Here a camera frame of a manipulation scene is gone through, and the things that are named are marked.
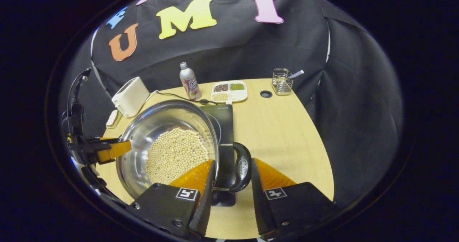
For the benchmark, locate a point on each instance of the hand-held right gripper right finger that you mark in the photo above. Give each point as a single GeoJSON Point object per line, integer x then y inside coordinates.
{"type": "Point", "coordinates": [259, 206]}

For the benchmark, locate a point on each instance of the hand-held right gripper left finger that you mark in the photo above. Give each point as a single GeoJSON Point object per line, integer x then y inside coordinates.
{"type": "Point", "coordinates": [206, 213]}

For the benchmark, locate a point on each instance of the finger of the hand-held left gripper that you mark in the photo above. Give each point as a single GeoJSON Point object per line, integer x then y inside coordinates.
{"type": "Point", "coordinates": [104, 140]}
{"type": "Point", "coordinates": [114, 151]}

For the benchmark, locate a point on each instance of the stainless steel pot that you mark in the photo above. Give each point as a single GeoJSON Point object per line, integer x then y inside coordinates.
{"type": "Point", "coordinates": [143, 134]}

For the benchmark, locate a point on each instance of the black induction cooktop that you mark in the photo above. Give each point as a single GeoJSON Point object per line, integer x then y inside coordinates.
{"type": "Point", "coordinates": [226, 120]}

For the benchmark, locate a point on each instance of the sandwich with lettuce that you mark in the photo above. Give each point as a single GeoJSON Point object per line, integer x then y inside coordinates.
{"type": "Point", "coordinates": [113, 118]}

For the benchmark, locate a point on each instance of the white toaster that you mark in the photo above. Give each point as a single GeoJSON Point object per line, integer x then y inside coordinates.
{"type": "Point", "coordinates": [131, 96]}

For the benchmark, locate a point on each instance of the pile of soybeans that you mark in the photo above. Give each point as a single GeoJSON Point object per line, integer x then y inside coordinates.
{"type": "Point", "coordinates": [175, 156]}

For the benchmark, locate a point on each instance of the silver printed drink bottle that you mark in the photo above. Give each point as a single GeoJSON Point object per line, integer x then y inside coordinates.
{"type": "Point", "coordinates": [190, 82]}

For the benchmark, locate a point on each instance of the white divided bean tray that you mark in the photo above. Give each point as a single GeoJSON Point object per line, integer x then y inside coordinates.
{"type": "Point", "coordinates": [229, 91]}

